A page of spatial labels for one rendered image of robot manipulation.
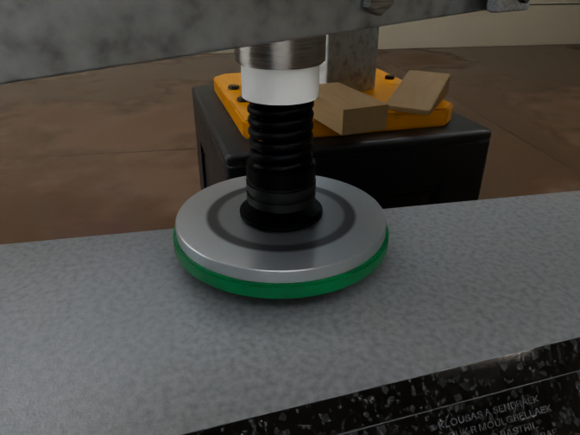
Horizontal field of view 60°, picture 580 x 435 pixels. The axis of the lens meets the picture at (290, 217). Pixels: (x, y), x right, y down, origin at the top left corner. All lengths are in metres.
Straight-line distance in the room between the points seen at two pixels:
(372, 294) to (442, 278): 0.08
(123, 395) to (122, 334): 0.07
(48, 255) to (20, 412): 0.22
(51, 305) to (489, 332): 0.39
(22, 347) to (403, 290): 0.33
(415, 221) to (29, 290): 0.42
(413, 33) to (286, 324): 6.53
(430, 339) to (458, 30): 6.77
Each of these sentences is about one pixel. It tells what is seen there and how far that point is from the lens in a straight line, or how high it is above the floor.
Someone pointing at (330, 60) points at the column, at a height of 0.87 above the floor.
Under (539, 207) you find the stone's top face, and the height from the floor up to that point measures 0.80.
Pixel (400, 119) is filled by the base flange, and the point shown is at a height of 0.76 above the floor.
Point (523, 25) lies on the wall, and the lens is 7.56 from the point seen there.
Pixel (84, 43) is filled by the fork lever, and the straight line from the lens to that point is 0.34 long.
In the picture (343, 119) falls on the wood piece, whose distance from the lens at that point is 0.96.
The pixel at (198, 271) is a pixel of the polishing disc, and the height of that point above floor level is 0.83.
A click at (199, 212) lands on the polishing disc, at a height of 0.85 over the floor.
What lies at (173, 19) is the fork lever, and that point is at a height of 1.05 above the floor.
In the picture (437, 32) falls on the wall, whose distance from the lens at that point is 7.01.
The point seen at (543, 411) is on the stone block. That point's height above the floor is 0.77.
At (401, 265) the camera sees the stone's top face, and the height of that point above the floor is 0.80.
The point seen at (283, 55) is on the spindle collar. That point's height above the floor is 1.01.
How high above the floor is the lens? 1.09
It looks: 28 degrees down
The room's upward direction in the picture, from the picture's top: straight up
